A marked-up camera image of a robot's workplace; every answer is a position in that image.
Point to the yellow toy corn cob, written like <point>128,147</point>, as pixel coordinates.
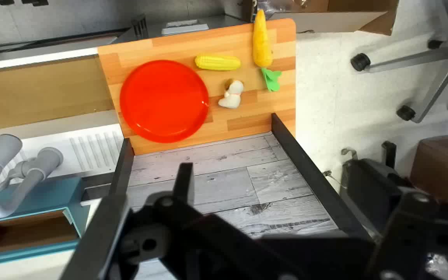
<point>217,63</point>

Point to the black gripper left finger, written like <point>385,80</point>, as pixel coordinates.
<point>105,228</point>

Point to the red round plastic plate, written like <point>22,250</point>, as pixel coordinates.
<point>164,102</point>

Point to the light wooden butcher block board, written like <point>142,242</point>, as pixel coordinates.
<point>256,117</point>

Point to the grey plank pattern mat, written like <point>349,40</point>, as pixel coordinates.
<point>245,181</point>

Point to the yellow toy carrot green leaves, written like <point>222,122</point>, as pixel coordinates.
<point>262,47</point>

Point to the open cardboard box with flap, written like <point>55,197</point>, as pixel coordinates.
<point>338,18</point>

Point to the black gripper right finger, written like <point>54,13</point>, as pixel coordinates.
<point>318,192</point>

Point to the small grey metal loop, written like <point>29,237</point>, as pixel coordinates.
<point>348,153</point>

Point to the grey office chair base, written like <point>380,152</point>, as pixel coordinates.
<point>416,57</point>

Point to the grey toy sink faucet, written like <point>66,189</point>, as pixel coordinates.
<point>7,181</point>

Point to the brown cardboard box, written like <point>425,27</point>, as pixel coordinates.
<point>439,166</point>

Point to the teal toy kitchen sink unit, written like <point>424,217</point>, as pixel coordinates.
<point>38,228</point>

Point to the brown wooden panel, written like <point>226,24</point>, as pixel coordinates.
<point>38,94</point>

